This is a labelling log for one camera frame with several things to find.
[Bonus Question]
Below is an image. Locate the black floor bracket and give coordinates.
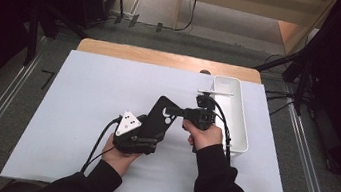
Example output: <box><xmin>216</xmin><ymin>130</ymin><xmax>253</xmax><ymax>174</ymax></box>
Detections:
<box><xmin>128</xmin><ymin>13</ymin><xmax>141</xmax><ymax>30</ymax></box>
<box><xmin>113</xmin><ymin>13</ymin><xmax>124</xmax><ymax>26</ymax></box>

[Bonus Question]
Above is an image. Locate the wooden table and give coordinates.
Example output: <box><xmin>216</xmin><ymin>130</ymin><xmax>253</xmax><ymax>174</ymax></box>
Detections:
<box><xmin>75</xmin><ymin>36</ymin><xmax>265</xmax><ymax>85</ymax></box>

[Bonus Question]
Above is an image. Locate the hand-held gripper cable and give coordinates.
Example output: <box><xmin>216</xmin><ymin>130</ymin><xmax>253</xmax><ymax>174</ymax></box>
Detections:
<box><xmin>80</xmin><ymin>113</ymin><xmax>123</xmax><ymax>179</ymax></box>
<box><xmin>204</xmin><ymin>96</ymin><xmax>242</xmax><ymax>164</ymax></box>

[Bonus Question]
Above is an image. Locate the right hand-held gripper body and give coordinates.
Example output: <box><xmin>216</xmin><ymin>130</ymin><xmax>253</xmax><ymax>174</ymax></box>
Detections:
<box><xmin>182</xmin><ymin>85</ymin><xmax>235</xmax><ymax>134</ymax></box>

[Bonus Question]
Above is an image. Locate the black phone case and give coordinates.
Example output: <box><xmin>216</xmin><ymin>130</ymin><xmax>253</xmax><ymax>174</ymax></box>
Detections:
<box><xmin>136</xmin><ymin>92</ymin><xmax>183</xmax><ymax>145</ymax></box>

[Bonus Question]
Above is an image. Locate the person's right hand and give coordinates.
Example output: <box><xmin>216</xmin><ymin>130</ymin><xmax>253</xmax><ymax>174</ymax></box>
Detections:
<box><xmin>178</xmin><ymin>118</ymin><xmax>225</xmax><ymax>154</ymax></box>

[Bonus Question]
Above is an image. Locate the black floor cable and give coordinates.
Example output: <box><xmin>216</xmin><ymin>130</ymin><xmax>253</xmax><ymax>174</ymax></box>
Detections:
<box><xmin>269</xmin><ymin>98</ymin><xmax>295</xmax><ymax>120</ymax></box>

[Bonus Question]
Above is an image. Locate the right hand-held gripper cable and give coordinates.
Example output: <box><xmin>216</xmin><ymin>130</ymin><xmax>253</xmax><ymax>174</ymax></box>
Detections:
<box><xmin>204</xmin><ymin>96</ymin><xmax>242</xmax><ymax>164</ymax></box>

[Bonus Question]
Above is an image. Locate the black metal stand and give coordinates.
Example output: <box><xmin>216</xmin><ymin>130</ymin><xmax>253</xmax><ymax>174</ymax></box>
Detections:
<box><xmin>249</xmin><ymin>37</ymin><xmax>321</xmax><ymax>117</ymax></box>
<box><xmin>22</xmin><ymin>0</ymin><xmax>93</xmax><ymax>75</ymax></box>

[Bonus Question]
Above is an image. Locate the white table board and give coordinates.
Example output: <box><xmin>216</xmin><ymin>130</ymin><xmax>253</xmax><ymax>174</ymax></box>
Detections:
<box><xmin>0</xmin><ymin>41</ymin><xmax>307</xmax><ymax>192</ymax></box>

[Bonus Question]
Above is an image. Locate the person's left hand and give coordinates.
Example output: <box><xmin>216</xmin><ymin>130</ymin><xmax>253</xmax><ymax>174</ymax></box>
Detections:
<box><xmin>98</xmin><ymin>131</ymin><xmax>145</xmax><ymax>180</ymax></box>

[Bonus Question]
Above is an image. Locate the white plastic bin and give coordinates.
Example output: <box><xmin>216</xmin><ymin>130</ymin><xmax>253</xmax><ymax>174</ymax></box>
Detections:
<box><xmin>200</xmin><ymin>74</ymin><xmax>258</xmax><ymax>159</ymax></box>

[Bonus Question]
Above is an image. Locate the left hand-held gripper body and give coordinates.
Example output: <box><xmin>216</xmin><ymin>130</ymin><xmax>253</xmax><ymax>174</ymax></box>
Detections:
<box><xmin>111</xmin><ymin>108</ymin><xmax>150</xmax><ymax>157</ymax></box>

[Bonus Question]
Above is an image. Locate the left hand-held gripper cable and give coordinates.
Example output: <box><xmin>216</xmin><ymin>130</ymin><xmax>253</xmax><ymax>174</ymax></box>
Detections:
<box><xmin>80</xmin><ymin>113</ymin><xmax>123</xmax><ymax>179</ymax></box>

